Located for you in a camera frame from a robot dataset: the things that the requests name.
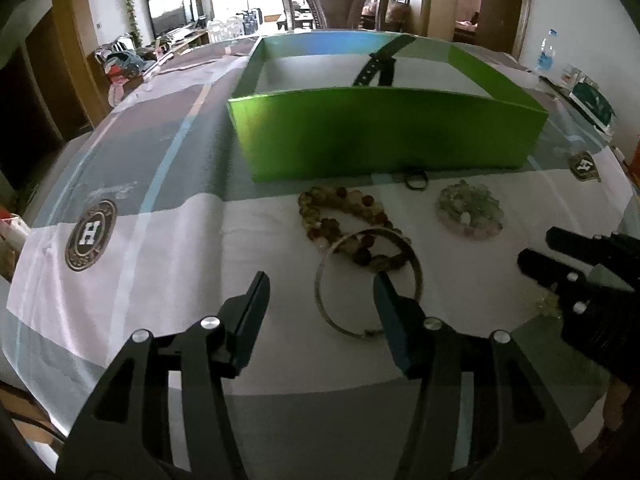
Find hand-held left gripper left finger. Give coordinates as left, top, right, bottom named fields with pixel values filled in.
left=56, top=271, right=271, bottom=480

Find green leaf garland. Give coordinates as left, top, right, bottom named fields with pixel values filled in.
left=118, top=0, right=143, bottom=46

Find brown bead bracelet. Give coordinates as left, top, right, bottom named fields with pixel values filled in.
left=297, top=186, right=413, bottom=273

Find green packet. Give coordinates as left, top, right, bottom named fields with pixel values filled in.
left=570, top=80, right=617, bottom=128

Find grey and white tablecloth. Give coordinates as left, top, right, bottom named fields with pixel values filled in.
left=0, top=35, right=631, bottom=456

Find pale green bead bracelet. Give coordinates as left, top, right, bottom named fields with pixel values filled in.
left=436, top=180, right=502, bottom=240

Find clear water bottle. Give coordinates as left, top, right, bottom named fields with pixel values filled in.
left=536, top=37, right=557, bottom=73

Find wooden television cabinet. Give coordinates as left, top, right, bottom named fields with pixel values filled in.
left=155, top=27, right=211, bottom=56

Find black cable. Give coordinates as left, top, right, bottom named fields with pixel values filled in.
left=0, top=400, right=66, bottom=446

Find flat screen television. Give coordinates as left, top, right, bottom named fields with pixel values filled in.
left=146, top=0, right=195, bottom=37

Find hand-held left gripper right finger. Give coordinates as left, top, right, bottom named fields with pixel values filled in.
left=372, top=271, right=583, bottom=480

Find white plastic chairs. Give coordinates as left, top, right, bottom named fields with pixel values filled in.
left=207, top=17, right=246, bottom=43

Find pile of clothes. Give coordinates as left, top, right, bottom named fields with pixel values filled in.
left=95, top=35, right=161, bottom=106

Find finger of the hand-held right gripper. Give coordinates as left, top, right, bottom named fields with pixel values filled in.
left=546, top=226, right=640, bottom=281
left=517, top=249, right=592, bottom=312

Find green cardboard box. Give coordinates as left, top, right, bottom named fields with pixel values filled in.
left=227, top=31, right=550, bottom=183

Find person's right hand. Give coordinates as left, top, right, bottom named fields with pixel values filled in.
left=603, top=376, right=627, bottom=430

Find silver metal bangle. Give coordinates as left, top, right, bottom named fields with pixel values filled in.
left=314, top=228, right=425, bottom=338

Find black watch strap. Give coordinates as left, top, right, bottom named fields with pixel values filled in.
left=352, top=35, right=416, bottom=87

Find dark wooden chair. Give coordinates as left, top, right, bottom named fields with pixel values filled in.
left=281, top=0, right=392, bottom=32

